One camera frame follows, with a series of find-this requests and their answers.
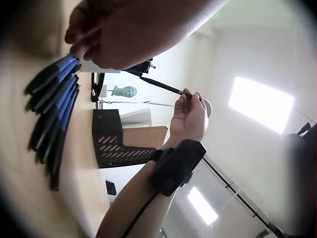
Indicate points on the row of blue black pens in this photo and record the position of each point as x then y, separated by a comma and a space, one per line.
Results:
53, 99

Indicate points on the black ceiling rail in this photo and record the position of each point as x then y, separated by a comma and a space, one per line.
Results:
237, 193

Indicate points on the black perforated desk organizer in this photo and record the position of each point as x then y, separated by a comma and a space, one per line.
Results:
111, 143

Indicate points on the person's left hand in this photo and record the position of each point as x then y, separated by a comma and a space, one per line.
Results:
138, 29

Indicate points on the metal rod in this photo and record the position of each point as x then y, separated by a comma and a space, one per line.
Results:
138, 103

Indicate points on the white panel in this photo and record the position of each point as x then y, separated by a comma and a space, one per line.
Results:
137, 117

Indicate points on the black clamp device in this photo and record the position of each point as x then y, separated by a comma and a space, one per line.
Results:
141, 67

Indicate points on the person's left fingers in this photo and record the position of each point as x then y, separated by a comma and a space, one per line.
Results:
80, 37

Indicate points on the person's right thumb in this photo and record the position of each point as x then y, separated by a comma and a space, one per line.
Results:
201, 104

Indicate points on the small black flat object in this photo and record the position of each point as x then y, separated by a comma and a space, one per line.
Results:
111, 187

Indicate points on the teal mannequin head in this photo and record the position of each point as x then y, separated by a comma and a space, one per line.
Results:
125, 91

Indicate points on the small rectangular ceiling lamp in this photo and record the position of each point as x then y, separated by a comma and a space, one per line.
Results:
201, 205

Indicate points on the black pen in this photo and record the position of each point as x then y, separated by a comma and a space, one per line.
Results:
161, 85

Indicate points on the wooden board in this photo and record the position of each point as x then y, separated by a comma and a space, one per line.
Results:
146, 136

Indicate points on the black wrist band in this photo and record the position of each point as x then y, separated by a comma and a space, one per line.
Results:
177, 168

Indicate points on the person's right hand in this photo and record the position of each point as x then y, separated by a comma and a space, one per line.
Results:
189, 124

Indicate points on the white round ceiling fixture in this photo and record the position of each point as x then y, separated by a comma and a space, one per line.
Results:
208, 109

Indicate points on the white box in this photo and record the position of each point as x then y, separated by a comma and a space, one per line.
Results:
99, 65

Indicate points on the person's right fingers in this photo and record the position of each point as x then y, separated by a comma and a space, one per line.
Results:
182, 102

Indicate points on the large rectangular ceiling lamp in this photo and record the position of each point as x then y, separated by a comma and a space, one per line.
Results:
261, 104

